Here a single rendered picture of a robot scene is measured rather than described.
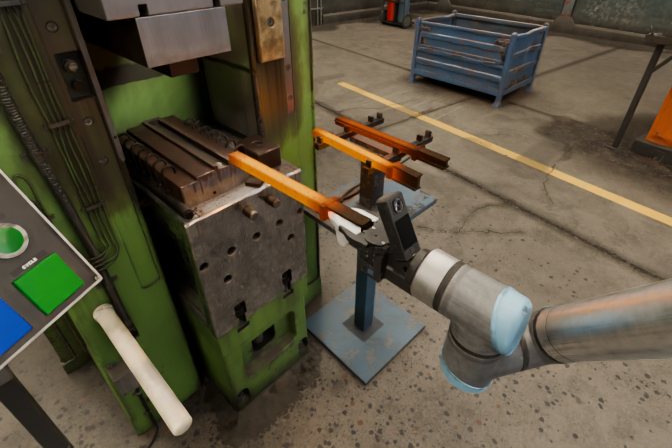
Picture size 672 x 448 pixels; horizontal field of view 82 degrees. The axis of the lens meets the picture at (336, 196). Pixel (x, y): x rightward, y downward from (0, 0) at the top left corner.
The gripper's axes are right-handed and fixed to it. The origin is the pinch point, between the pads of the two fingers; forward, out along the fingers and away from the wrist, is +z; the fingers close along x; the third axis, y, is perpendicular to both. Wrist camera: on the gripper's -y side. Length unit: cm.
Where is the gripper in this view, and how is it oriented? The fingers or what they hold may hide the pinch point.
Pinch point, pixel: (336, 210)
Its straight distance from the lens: 75.4
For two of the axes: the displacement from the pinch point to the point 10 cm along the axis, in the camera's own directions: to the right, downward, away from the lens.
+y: -0.2, 8.2, 5.7
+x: 6.8, -4.0, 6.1
